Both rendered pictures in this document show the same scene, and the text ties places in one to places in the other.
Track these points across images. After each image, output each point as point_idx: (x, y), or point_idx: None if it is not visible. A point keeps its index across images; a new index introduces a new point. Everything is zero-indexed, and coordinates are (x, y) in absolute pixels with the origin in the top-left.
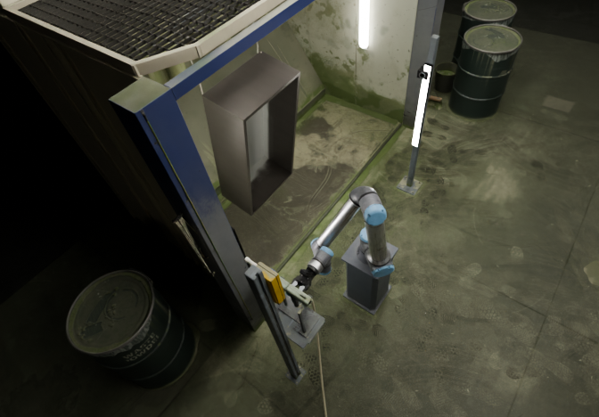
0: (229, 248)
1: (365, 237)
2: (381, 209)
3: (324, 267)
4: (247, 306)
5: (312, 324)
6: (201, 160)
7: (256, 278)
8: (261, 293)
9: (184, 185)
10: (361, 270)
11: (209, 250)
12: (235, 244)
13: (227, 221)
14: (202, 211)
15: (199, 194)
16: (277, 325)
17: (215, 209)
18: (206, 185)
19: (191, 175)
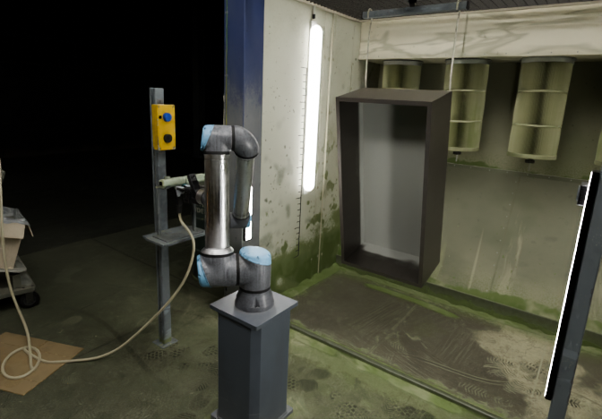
0: (236, 163)
1: (249, 246)
2: (205, 127)
3: (202, 200)
4: None
5: (163, 238)
6: (244, 52)
7: (150, 89)
8: (150, 114)
9: (227, 60)
10: (229, 295)
11: None
12: None
13: None
14: (230, 97)
15: (233, 79)
16: (155, 188)
17: (238, 107)
18: (239, 77)
19: (234, 57)
